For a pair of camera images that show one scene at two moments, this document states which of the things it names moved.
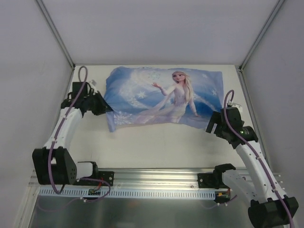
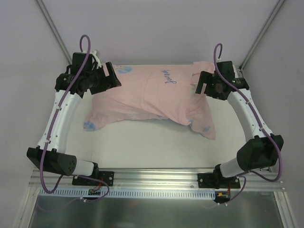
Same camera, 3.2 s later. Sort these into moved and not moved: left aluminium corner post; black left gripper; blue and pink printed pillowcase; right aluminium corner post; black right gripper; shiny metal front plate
Moved: black right gripper; blue and pink printed pillowcase; black left gripper
Not moved: right aluminium corner post; left aluminium corner post; shiny metal front plate
